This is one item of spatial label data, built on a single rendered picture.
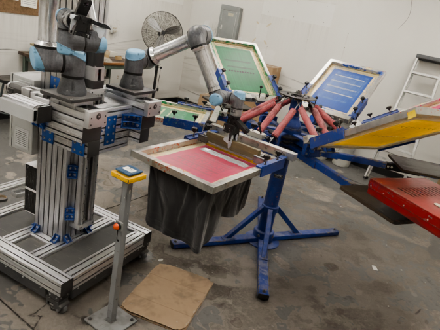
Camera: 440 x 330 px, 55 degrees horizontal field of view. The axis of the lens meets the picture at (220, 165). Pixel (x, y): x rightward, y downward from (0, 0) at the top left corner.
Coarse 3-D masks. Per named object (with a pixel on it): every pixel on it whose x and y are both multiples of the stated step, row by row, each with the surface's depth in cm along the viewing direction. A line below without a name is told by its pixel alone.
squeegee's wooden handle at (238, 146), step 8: (208, 136) 278; (216, 136) 275; (224, 136) 273; (216, 144) 276; (224, 144) 272; (232, 144) 269; (240, 144) 265; (240, 152) 266; (248, 152) 263; (256, 152) 260
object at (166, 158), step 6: (186, 150) 266; (192, 150) 268; (198, 150) 271; (216, 150) 277; (162, 156) 247; (168, 156) 249; (174, 156) 251; (216, 156) 265; (168, 162) 240; (174, 162) 242
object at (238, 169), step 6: (234, 156) 272; (228, 162) 259; (246, 162) 265; (186, 168) 236; (234, 168) 251; (240, 168) 253; (246, 168) 255; (192, 174) 230; (198, 174) 232; (204, 174) 233; (222, 174) 238; (228, 174) 240; (234, 174) 242; (210, 180) 227; (216, 180) 228
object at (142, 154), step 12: (168, 144) 259; (180, 144) 268; (192, 144) 280; (132, 156) 238; (144, 156) 233; (168, 168) 224; (252, 168) 246; (192, 180) 216; (204, 180) 216; (228, 180) 222; (240, 180) 231
